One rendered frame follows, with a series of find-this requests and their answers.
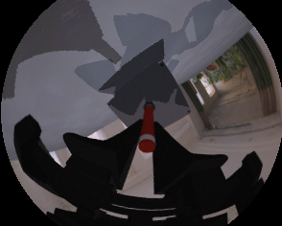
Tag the grey sloped panel with hole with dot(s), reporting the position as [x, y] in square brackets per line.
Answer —
[155, 87]

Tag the dark red peg with white band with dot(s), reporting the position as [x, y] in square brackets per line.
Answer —
[147, 135]

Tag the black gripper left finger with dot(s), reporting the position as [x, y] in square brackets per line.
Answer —
[114, 153]

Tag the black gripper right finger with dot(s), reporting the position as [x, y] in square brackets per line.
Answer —
[171, 161]

